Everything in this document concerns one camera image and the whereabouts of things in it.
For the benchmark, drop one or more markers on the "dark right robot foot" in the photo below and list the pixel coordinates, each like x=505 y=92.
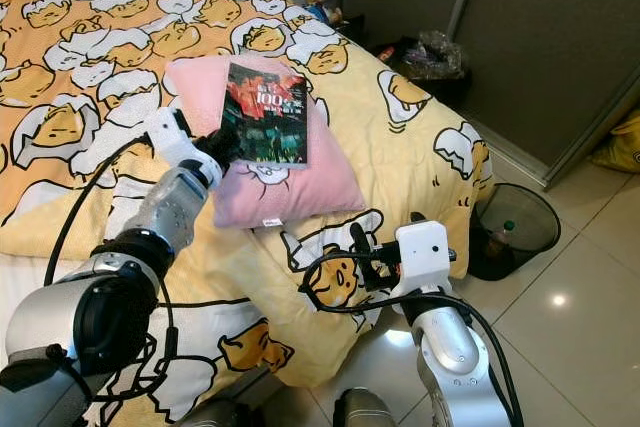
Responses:
x=365 y=410

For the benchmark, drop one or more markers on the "small toy figurine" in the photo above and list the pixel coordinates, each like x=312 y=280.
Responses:
x=322 y=5

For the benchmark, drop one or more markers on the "black mesh waste bin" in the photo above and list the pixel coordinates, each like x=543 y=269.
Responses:
x=515 y=232

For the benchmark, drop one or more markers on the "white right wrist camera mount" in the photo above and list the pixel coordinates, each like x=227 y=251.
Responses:
x=422 y=255

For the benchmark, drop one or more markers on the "dark cover paperback book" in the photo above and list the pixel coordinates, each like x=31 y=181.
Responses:
x=265 y=112

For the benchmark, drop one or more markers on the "pink sheep print pillow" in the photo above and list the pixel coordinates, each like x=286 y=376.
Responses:
x=310 y=192

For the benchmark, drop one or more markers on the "dark grey sliding wardrobe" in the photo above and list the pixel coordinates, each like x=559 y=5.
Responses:
x=550 y=37

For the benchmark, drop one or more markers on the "yellow egg print duvet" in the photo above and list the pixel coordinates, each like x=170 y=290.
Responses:
x=100 y=67

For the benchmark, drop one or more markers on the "yellow plush toy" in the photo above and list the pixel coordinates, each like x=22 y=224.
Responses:
x=618 y=142

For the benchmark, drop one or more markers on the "dark robot foot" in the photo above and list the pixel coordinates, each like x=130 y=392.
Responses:
x=200 y=415
x=365 y=410

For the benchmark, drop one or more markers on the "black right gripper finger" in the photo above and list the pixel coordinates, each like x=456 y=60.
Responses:
x=361 y=252

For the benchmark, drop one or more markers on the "clear crumpled plastic bag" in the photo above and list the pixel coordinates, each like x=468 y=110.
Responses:
x=438 y=53

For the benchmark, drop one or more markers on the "white quilted mattress pad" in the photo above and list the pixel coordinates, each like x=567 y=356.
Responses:
x=20 y=272

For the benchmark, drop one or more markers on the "dark left robot foot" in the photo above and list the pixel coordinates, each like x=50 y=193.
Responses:
x=200 y=415

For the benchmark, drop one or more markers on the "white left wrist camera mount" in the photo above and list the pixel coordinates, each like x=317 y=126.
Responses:
x=168 y=139

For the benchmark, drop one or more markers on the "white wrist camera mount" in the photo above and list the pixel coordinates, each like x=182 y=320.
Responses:
x=422 y=255
x=168 y=139

